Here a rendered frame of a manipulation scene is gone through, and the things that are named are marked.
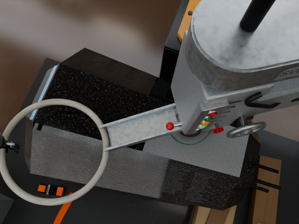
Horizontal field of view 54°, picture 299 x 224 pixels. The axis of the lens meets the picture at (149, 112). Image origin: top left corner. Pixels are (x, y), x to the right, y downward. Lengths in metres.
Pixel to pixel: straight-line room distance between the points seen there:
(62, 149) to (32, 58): 1.29
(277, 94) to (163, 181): 0.77
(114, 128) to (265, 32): 0.89
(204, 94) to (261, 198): 1.61
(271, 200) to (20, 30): 2.45
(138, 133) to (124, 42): 1.40
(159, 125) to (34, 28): 1.81
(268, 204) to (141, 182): 1.07
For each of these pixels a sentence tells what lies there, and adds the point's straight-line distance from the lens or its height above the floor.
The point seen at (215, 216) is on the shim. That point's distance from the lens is 2.08.
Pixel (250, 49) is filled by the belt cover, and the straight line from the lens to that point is 0.69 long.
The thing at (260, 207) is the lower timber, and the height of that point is 0.13.
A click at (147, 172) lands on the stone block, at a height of 0.76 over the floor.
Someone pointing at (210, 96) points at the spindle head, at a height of 1.56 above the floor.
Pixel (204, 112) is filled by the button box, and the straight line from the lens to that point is 0.81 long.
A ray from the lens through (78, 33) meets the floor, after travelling 2.74.
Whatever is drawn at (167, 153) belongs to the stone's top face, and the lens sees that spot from 1.46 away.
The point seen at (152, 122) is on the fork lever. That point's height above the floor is 0.97.
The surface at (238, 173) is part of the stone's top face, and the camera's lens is 1.52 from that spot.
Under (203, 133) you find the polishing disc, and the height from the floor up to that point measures 0.87.
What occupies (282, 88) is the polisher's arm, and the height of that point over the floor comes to 1.41.
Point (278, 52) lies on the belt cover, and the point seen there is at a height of 1.71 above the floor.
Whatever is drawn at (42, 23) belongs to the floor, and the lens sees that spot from 2.87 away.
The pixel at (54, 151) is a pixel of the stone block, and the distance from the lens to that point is 1.63.
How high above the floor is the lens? 2.28
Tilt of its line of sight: 73 degrees down
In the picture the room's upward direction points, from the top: 5 degrees clockwise
